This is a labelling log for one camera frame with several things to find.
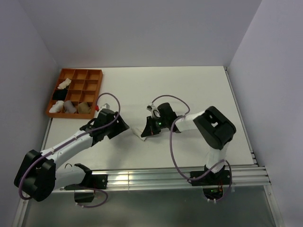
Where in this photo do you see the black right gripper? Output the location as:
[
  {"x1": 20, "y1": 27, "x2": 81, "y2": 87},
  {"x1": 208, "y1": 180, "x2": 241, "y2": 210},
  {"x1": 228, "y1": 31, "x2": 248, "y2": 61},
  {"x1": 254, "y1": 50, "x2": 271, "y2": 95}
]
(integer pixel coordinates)
[{"x1": 142, "y1": 116, "x2": 169, "y2": 138}]

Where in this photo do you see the white sock with black stripes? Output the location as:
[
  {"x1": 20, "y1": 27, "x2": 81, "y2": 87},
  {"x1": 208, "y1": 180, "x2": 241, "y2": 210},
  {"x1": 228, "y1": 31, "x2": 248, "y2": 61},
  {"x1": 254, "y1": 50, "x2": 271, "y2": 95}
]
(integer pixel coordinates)
[{"x1": 131, "y1": 128, "x2": 146, "y2": 141}]

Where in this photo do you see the tan brown long sock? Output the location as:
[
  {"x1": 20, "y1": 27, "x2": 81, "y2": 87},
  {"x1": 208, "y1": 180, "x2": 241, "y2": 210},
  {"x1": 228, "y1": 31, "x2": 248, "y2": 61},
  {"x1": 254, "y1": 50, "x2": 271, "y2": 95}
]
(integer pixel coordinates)
[{"x1": 77, "y1": 102, "x2": 91, "y2": 114}]

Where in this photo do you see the grey sock with red cuff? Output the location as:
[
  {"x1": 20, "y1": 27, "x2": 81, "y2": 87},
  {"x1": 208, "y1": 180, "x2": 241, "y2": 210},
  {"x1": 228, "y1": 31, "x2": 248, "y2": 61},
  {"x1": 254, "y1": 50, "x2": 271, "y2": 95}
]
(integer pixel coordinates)
[{"x1": 63, "y1": 100, "x2": 77, "y2": 114}]

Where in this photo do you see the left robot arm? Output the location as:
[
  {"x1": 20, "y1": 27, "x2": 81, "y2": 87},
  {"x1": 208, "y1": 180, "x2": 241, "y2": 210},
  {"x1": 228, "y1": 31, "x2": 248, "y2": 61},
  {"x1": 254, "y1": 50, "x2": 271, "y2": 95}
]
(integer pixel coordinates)
[{"x1": 14, "y1": 109, "x2": 129, "y2": 201}]

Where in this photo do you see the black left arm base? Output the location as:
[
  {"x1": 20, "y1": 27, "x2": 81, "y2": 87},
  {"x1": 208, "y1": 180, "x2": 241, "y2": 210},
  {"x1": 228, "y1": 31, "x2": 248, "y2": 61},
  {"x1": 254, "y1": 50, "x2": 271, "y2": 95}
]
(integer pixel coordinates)
[{"x1": 64, "y1": 174, "x2": 108, "y2": 203}]

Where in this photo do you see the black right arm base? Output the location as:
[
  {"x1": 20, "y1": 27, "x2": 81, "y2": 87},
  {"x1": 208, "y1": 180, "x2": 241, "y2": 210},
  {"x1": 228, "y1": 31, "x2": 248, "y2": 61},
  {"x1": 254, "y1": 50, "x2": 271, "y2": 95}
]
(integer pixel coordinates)
[{"x1": 190, "y1": 167, "x2": 232, "y2": 201}]

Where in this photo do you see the orange wooden compartment tray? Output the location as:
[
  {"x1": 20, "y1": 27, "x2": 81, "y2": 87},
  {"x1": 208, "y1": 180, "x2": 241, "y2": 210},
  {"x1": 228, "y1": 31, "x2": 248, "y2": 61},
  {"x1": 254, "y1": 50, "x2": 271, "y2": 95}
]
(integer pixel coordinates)
[{"x1": 45, "y1": 68, "x2": 103, "y2": 119}]

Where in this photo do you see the white rolled sock in tray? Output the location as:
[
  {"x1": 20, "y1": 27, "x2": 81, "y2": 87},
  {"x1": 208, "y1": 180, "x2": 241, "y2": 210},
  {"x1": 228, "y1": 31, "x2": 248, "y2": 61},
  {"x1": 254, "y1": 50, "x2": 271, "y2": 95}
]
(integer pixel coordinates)
[{"x1": 49, "y1": 100, "x2": 64, "y2": 113}]

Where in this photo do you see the black rolled sock in tray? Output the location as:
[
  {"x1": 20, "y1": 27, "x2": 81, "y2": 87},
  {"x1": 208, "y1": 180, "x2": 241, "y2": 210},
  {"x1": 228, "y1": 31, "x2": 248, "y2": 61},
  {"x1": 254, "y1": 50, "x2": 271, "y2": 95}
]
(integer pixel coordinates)
[{"x1": 52, "y1": 89, "x2": 68, "y2": 101}]

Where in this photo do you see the cream rolled sock in tray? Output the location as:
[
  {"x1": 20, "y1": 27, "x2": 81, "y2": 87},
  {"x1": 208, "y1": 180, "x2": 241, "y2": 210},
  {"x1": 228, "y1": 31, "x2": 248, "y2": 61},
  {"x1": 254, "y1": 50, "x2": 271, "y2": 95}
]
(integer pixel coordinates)
[{"x1": 57, "y1": 78, "x2": 71, "y2": 90}]

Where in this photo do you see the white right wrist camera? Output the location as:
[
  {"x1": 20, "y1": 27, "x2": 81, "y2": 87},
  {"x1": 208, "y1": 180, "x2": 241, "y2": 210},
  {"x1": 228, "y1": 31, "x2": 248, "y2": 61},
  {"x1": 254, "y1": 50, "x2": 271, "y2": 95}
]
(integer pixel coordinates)
[{"x1": 146, "y1": 102, "x2": 160, "y2": 118}]

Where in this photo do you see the aluminium frame rail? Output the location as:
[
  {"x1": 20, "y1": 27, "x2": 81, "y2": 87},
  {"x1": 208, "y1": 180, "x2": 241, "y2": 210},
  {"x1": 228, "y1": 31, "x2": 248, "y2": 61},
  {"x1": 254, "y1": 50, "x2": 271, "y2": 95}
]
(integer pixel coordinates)
[{"x1": 42, "y1": 166, "x2": 271, "y2": 194}]

